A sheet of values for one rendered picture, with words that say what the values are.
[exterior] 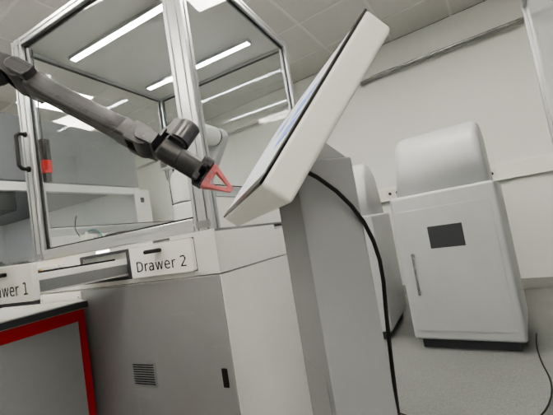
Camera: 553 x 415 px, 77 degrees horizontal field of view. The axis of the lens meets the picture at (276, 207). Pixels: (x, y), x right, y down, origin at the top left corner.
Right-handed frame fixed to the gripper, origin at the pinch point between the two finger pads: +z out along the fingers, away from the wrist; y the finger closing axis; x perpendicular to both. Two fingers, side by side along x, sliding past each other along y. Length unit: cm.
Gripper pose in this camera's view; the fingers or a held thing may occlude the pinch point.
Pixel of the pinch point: (229, 188)
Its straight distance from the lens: 91.4
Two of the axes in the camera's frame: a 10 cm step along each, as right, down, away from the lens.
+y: -2.3, 1.1, 9.7
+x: -4.8, 8.5, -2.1
